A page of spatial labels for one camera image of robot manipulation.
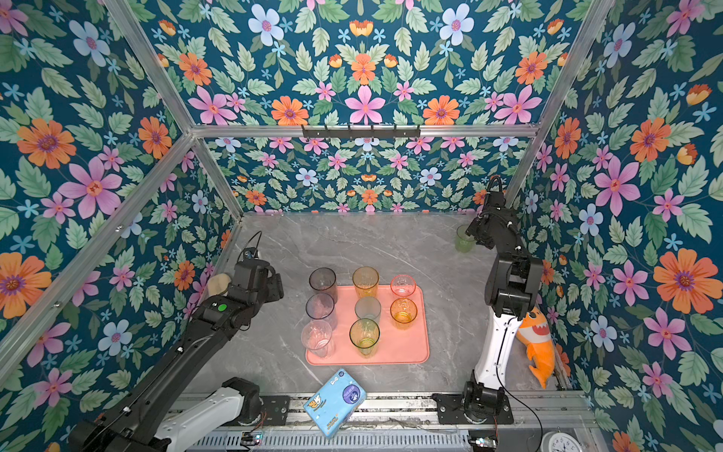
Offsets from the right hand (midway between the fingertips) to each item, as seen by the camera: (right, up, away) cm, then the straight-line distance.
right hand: (480, 233), depth 101 cm
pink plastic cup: (-29, -18, -7) cm, 35 cm away
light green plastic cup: (-5, -3, +4) cm, 7 cm away
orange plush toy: (+8, -29, -22) cm, 37 cm away
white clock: (+7, -51, -35) cm, 62 cm away
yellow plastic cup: (-41, -15, -17) cm, 47 cm away
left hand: (-67, -12, -24) cm, 72 cm away
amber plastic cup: (-29, -26, -11) cm, 41 cm away
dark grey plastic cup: (-54, -15, -14) cm, 58 cm away
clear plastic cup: (-56, -33, -16) cm, 66 cm away
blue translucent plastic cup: (-55, -22, -18) cm, 62 cm away
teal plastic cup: (-40, -23, -15) cm, 49 cm away
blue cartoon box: (-48, -44, -31) cm, 72 cm away
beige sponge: (-92, -17, -7) cm, 94 cm away
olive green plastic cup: (-41, -31, -19) cm, 55 cm away
